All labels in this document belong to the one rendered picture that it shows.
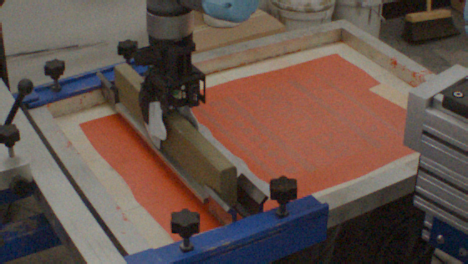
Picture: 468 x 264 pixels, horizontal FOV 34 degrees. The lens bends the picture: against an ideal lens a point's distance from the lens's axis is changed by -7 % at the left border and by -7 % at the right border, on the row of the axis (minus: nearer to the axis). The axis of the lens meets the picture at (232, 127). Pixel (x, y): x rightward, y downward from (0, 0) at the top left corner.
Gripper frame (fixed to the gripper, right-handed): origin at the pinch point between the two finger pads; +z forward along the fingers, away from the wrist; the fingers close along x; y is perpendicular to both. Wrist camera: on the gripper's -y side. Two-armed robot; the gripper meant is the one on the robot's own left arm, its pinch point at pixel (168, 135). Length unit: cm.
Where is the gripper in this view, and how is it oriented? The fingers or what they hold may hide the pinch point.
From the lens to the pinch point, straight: 140.0
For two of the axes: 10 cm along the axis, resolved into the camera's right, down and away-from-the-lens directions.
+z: 0.0, 8.6, 5.1
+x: 8.6, -2.6, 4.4
